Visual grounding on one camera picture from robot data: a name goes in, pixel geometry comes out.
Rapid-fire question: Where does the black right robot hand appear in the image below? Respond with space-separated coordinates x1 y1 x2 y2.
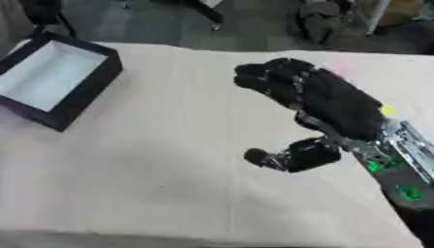
232 57 387 174

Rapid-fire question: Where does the black box white inside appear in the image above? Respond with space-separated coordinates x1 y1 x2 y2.
0 31 126 133

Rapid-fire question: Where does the pink block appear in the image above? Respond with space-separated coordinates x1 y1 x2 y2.
330 61 358 78

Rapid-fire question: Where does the yellow block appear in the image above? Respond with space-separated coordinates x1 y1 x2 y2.
378 104 395 117

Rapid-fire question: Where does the dark bag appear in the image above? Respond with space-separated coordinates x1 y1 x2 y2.
296 0 355 46

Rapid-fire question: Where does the white pole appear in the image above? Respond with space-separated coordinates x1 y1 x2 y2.
364 0 392 36

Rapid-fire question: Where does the black wheeled stand leg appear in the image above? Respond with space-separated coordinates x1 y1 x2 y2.
188 0 226 32

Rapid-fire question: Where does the black chair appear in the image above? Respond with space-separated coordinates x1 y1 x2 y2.
16 0 80 39

